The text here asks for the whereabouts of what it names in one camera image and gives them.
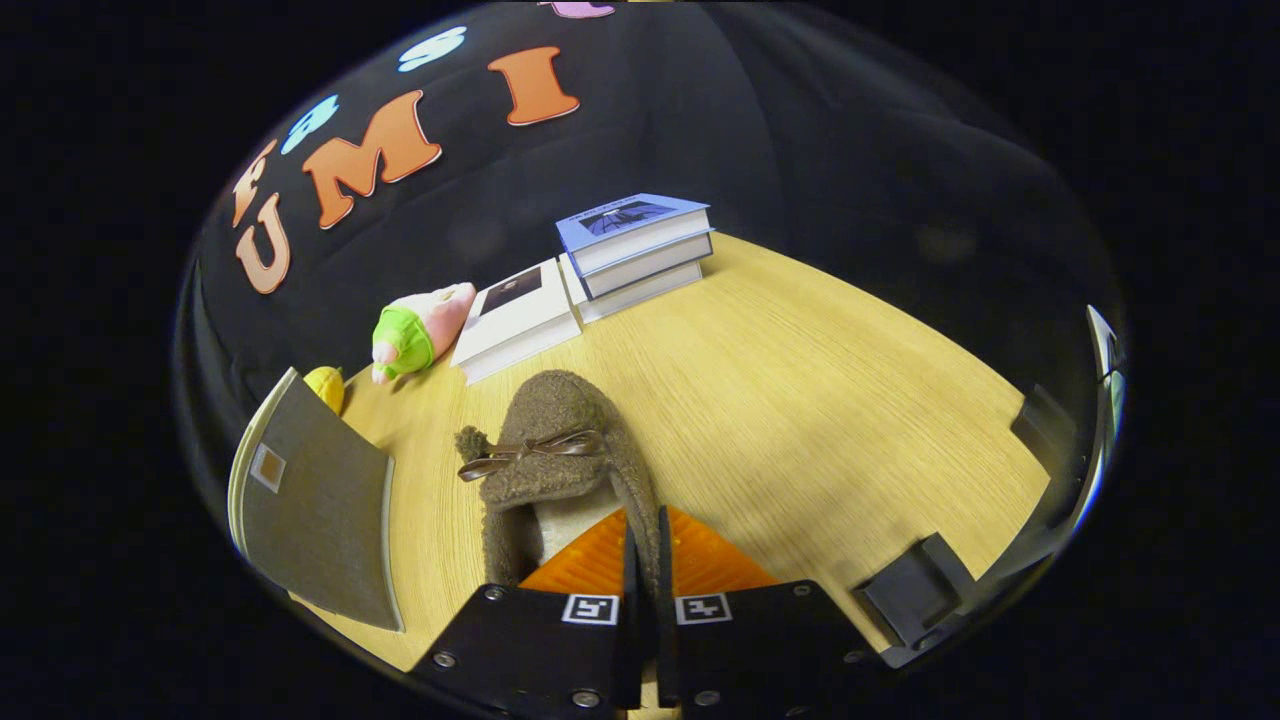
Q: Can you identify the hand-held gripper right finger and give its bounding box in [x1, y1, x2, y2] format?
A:
[655, 505, 891, 716]

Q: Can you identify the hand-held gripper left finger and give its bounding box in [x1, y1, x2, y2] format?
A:
[410, 508, 641, 716]

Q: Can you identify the brown fuzzy shoe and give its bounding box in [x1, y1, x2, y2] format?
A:
[455, 370, 666, 601]

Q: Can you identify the cream grey storage box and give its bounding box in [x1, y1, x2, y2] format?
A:
[228, 367, 404, 633]

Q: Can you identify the dark grey table edge block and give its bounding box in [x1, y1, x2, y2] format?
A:
[853, 532, 979, 651]
[1010, 385, 1086, 501]

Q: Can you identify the white book with dark photo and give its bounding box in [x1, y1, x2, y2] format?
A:
[450, 258, 583, 386]

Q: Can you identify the plain white book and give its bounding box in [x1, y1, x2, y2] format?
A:
[560, 255, 706, 324]

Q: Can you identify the dark-edged white book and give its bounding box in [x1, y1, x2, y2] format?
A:
[570, 232, 716, 299]

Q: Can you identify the green pink plush toy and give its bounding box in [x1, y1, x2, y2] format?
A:
[371, 282, 478, 385]

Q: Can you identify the yellow round plush toy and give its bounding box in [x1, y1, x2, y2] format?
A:
[303, 366, 346, 416]

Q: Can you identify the blue cover book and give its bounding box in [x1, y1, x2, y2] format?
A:
[556, 193, 714, 278]

